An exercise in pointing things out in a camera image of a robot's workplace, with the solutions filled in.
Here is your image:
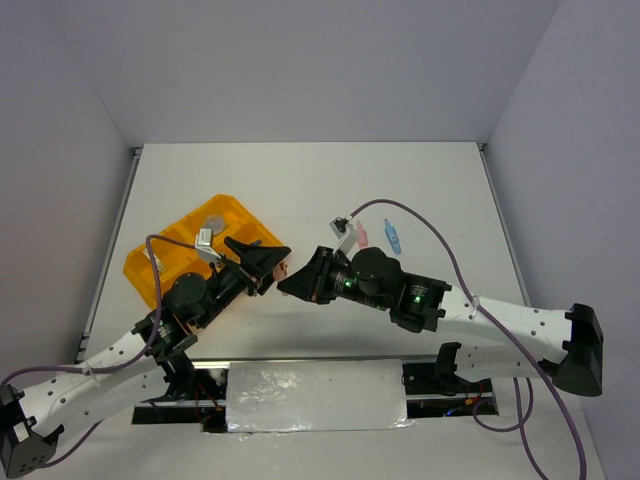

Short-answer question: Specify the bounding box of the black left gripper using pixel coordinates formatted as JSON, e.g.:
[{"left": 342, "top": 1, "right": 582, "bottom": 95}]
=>
[{"left": 196, "top": 236, "right": 290, "bottom": 328}]

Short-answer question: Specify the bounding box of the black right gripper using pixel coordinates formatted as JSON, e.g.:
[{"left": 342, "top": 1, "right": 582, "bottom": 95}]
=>
[{"left": 277, "top": 244, "right": 390, "bottom": 310}]

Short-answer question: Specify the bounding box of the orange highlighter pen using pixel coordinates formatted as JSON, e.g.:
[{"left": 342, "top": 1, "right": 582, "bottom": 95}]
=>
[{"left": 272, "top": 260, "right": 288, "bottom": 282}]

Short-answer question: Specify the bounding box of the pink highlighter pen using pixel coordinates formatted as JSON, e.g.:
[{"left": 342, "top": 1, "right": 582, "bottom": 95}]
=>
[{"left": 356, "top": 220, "right": 369, "bottom": 250}]

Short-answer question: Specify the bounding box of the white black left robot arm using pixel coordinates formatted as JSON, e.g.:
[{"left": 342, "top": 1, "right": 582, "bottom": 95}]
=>
[{"left": 1, "top": 237, "right": 291, "bottom": 479}]

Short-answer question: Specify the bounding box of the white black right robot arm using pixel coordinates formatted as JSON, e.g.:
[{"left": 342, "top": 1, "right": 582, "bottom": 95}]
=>
[{"left": 278, "top": 247, "right": 604, "bottom": 397}]

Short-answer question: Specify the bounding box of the blue highlighter pen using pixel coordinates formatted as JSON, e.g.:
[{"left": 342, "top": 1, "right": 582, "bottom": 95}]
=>
[{"left": 384, "top": 219, "right": 402, "bottom": 255}]

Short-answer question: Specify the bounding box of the silver foil covered panel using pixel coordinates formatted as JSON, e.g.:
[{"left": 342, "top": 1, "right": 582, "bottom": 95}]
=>
[{"left": 226, "top": 359, "right": 412, "bottom": 433}]

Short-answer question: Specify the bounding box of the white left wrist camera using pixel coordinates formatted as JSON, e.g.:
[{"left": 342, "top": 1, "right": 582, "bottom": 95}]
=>
[{"left": 194, "top": 227, "right": 220, "bottom": 264}]

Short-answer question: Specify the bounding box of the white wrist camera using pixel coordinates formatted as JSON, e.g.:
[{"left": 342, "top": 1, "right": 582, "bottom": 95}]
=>
[
  {"left": 330, "top": 216, "right": 359, "bottom": 255},
  {"left": 194, "top": 227, "right": 220, "bottom": 264}
]

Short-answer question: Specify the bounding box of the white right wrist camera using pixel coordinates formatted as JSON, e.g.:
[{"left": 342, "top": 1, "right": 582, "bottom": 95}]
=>
[{"left": 330, "top": 216, "right": 359, "bottom": 255}]

